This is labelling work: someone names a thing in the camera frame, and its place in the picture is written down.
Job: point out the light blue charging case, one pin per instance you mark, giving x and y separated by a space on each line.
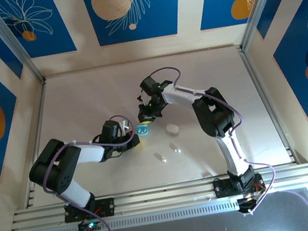
142 130

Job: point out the white oval plastic piece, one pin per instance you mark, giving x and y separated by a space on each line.
172 129

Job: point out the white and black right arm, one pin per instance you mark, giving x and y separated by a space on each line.
180 96

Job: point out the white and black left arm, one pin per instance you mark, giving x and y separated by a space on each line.
87 153

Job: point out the blue panel beige circle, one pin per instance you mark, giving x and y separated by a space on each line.
158 20

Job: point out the blue panel small orange circle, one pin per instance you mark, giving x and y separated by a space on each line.
53 34

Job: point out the blue panel dark flower outline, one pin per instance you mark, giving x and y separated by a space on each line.
294 72

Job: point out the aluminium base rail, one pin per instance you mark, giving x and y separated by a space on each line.
160 198

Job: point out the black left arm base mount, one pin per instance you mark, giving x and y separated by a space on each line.
106 207

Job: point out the aluminium table side rail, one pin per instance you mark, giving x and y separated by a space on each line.
37 137
260 92

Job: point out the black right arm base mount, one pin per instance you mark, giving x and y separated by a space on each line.
221 189

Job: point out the aluminium frame post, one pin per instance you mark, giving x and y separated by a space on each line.
15 46
257 6

